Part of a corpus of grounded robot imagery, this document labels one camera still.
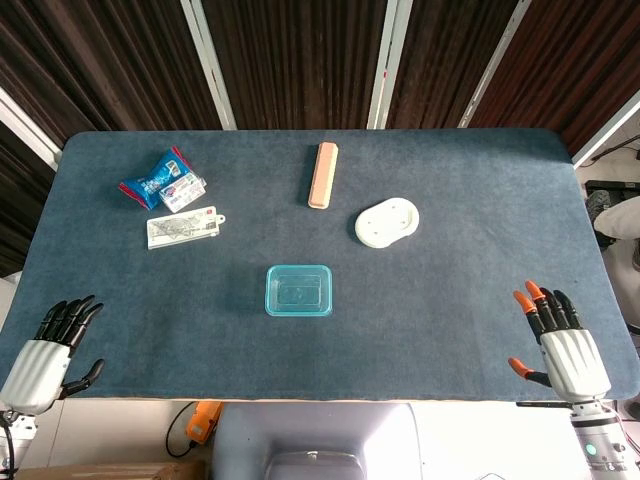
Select grey robot torso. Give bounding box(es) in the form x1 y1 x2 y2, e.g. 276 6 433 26
209 402 426 480

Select brown cardboard box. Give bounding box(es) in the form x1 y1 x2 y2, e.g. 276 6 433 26
14 459 209 480

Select teal plastic container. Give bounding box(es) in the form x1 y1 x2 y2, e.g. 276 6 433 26
264 263 334 318

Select blue snack packet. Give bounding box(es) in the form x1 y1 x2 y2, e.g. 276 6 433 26
118 145 194 211

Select white oval plastic dish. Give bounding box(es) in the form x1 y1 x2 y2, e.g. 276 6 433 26
354 196 420 249

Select orange device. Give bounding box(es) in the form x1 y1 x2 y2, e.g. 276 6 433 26
185 399 224 444

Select right robot hand, orange fingertips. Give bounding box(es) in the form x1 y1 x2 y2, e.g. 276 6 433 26
508 279 612 404

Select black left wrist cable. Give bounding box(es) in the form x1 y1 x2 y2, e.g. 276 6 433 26
0 413 15 474

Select black flat device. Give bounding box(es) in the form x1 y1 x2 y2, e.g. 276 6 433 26
583 178 640 204

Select blue felt table mat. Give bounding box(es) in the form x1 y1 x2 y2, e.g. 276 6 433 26
0 128 634 402

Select white partition frame post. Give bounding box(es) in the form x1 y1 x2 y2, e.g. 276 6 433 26
179 0 238 131
571 92 640 169
0 87 64 174
366 0 414 130
456 0 533 129

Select white plastic retail blister package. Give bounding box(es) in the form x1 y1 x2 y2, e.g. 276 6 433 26
146 205 227 251

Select long pink case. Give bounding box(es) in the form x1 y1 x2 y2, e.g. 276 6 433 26
306 141 340 209

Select left robot hand, black fingers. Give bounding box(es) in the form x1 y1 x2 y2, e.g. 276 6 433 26
0 294 106 416

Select small white printed packet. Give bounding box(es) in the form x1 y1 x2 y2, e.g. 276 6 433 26
159 174 208 214

